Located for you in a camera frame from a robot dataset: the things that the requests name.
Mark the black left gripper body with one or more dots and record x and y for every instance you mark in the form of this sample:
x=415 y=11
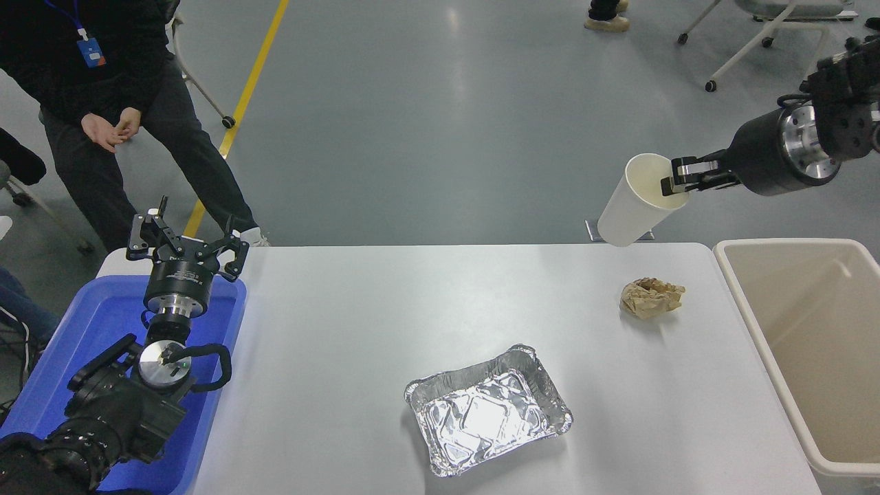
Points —
x=180 y=278

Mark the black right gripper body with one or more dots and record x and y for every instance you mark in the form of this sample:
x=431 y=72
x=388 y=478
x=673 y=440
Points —
x=760 y=161

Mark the white paper cup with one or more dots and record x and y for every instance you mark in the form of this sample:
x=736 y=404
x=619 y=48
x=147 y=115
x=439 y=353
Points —
x=632 y=213

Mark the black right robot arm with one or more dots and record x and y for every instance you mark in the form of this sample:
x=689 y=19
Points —
x=852 y=103

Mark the person's left hand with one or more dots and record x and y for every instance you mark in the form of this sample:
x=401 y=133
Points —
x=129 y=122

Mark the person's right hand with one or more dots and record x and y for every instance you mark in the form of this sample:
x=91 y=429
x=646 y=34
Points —
x=100 y=132

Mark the blue plastic tray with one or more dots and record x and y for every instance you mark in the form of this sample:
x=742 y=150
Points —
x=96 y=316

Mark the person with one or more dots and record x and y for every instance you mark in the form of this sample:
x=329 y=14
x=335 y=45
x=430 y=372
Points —
x=82 y=179
x=20 y=309
x=873 y=24
x=605 y=20

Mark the crumpled tan paper ball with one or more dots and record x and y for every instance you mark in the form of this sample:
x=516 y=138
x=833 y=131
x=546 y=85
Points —
x=650 y=297

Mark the wheeled chair with white legs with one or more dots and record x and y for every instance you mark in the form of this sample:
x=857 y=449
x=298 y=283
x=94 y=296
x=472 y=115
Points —
x=227 y=122

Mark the wheeled chair with grey legs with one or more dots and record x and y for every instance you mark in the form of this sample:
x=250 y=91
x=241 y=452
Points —
x=20 y=199

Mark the large pale bin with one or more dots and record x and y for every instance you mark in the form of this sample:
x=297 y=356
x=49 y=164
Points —
x=825 y=344

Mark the silver foil tray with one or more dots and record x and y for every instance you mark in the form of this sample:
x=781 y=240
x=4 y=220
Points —
x=488 y=412

